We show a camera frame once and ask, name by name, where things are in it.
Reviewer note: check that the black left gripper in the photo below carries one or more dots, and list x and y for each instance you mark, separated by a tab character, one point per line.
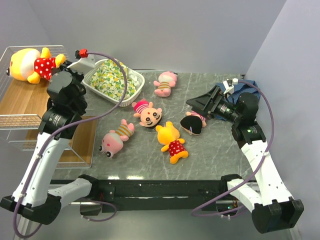
63	66

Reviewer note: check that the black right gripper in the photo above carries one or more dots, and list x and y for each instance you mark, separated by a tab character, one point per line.
203	104

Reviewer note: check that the black-haired doll face-down plush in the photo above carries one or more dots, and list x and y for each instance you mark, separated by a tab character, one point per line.
193	123

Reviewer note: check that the yellow bear plush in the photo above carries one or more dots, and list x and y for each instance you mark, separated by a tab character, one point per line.
31	65
169	137

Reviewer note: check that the black-haired doll face-up plush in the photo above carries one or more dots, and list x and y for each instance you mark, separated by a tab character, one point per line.
148	115

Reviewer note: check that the pink pig plush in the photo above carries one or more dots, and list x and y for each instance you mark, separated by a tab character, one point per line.
165	82
114	140

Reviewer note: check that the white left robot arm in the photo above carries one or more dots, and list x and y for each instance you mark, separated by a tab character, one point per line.
66	105

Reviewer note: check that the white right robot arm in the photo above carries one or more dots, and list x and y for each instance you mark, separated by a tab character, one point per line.
263	193

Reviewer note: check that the white perforated plastic basket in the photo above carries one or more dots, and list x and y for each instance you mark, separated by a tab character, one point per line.
124	103

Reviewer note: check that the lemon print cloth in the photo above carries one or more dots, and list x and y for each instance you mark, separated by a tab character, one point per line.
108	79

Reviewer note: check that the blue checked shirt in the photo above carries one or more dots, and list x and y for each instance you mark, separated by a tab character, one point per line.
239	89

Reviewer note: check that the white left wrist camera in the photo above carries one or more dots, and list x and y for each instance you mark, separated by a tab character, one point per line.
85	61

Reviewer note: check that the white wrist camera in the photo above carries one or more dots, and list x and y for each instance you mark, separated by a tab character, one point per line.
229	85
85	61

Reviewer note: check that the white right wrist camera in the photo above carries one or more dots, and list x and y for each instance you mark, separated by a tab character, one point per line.
229	85

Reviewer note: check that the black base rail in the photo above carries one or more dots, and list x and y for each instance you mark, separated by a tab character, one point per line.
146	195

